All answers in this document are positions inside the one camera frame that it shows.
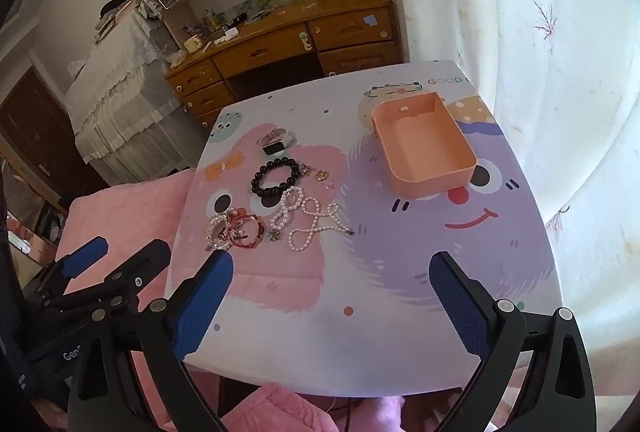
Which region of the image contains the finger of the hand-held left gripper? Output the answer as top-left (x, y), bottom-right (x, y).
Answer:
top-left (50, 239), bottom-right (172, 315)
top-left (30, 236), bottom-right (110, 309)

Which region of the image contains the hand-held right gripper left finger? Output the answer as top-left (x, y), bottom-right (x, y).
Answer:
top-left (67, 251), bottom-right (236, 432)

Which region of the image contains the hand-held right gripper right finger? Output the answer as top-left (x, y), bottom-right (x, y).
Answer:
top-left (429, 251), bottom-right (598, 432)

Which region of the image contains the red bead bracelet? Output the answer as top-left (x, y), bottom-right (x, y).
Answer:
top-left (226, 211), bottom-right (265, 250)

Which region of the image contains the black bead bracelet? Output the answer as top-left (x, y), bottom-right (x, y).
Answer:
top-left (251, 159), bottom-right (312, 199)

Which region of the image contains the white pearl bracelet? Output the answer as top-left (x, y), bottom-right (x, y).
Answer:
top-left (269, 186), bottom-right (305, 238)

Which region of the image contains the white pearl necklace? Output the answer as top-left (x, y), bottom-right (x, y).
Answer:
top-left (287, 196), bottom-right (357, 253)

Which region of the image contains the orange plastic box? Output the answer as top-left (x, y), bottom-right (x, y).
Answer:
top-left (371, 91), bottom-right (478, 199)

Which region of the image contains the pink blanket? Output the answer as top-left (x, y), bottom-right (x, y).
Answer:
top-left (52, 169), bottom-right (221, 432)

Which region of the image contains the pink fuzzy cloth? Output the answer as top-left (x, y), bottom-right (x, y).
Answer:
top-left (220, 382), bottom-right (406, 432)

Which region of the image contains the dark wooden door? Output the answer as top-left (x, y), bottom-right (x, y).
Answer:
top-left (0, 67), bottom-right (108, 213)

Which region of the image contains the white lace cloth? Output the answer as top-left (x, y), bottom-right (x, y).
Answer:
top-left (65, 5), bottom-right (211, 185)

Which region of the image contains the stack of books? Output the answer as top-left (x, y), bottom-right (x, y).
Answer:
top-left (95, 0), bottom-right (146, 43)

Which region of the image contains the wooden desk with drawers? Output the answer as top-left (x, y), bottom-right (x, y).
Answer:
top-left (165, 0), bottom-right (403, 133)

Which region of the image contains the white leaf print curtain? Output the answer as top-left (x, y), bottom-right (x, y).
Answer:
top-left (380, 0), bottom-right (640, 363)

